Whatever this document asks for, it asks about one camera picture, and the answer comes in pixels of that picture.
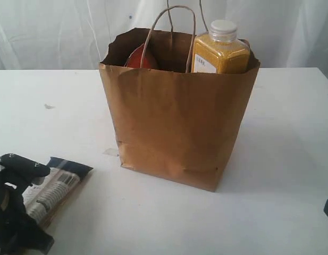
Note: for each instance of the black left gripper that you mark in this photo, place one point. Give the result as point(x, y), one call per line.
point(18, 230)

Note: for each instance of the long pasta package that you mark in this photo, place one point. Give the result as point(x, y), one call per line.
point(42, 201)

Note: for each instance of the brown paper bag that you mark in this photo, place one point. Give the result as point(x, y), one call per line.
point(172, 123)

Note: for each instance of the orange juice bottle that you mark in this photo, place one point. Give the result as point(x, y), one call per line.
point(219, 50)

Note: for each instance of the brown kraft pouch orange label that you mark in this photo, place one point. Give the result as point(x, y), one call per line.
point(134, 60)

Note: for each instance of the white backdrop curtain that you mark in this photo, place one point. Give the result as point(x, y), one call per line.
point(76, 34)

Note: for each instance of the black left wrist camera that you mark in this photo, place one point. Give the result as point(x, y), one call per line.
point(23, 167)

